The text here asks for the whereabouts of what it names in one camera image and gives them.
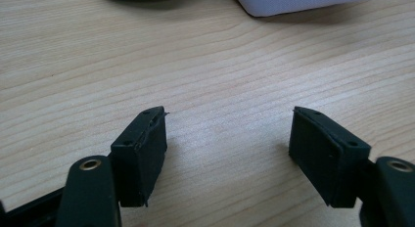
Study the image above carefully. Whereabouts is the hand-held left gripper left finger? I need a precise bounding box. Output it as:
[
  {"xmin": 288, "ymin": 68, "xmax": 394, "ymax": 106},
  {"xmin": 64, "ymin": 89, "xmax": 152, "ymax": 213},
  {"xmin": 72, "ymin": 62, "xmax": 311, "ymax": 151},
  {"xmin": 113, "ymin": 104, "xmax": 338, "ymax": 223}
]
[{"xmin": 110, "ymin": 106, "xmax": 168, "ymax": 208}]

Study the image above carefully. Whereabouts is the grey zip pencil case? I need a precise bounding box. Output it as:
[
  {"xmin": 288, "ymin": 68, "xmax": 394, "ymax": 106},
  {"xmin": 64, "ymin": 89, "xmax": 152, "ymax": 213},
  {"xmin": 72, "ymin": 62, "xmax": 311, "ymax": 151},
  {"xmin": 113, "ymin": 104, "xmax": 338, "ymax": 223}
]
[{"xmin": 100, "ymin": 0, "xmax": 393, "ymax": 18}]

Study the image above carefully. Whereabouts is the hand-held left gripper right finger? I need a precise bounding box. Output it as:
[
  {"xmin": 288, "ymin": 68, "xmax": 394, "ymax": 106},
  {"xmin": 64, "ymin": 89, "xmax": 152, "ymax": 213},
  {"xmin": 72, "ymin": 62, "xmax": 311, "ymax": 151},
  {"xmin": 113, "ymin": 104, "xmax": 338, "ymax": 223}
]
[{"xmin": 288, "ymin": 106, "xmax": 372, "ymax": 208}]

